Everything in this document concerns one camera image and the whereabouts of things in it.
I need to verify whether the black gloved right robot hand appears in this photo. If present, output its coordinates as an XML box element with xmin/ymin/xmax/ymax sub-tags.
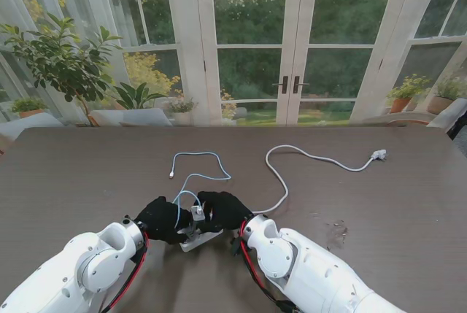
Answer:
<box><xmin>195</xmin><ymin>190</ymin><xmax>255</xmax><ymax>233</ymax></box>

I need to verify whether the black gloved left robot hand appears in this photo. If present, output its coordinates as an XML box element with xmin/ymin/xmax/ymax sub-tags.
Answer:
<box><xmin>134</xmin><ymin>196</ymin><xmax>193</xmax><ymax>246</ymax></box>

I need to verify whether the grey USB charger adapter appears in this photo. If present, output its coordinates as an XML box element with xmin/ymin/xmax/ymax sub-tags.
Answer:
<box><xmin>189</xmin><ymin>205</ymin><xmax>207</xmax><ymax>223</ymax></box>

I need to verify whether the light blue braided USB cable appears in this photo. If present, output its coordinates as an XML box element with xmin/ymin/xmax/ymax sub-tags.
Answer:
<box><xmin>169</xmin><ymin>151</ymin><xmax>232</xmax><ymax>230</ymax></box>

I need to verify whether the white power strip with cord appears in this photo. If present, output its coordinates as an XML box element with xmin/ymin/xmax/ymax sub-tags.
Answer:
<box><xmin>180</xmin><ymin>146</ymin><xmax>389</xmax><ymax>253</ymax></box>

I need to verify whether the printed garden window backdrop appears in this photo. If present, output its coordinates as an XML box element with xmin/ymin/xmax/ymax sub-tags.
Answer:
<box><xmin>0</xmin><ymin>0</ymin><xmax>467</xmax><ymax>128</ymax></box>

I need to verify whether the red black right arm cable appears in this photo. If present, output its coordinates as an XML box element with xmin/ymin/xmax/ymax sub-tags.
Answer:
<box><xmin>239</xmin><ymin>220</ymin><xmax>296</xmax><ymax>313</ymax></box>

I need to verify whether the red black arm cable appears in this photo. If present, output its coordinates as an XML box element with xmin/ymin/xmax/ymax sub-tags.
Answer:
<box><xmin>239</xmin><ymin>220</ymin><xmax>296</xmax><ymax>313</ymax></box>
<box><xmin>99</xmin><ymin>231</ymin><xmax>150</xmax><ymax>313</ymax></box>

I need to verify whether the red black left arm cable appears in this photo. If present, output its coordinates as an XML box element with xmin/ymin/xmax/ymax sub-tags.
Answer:
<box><xmin>99</xmin><ymin>231</ymin><xmax>150</xmax><ymax>313</ymax></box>

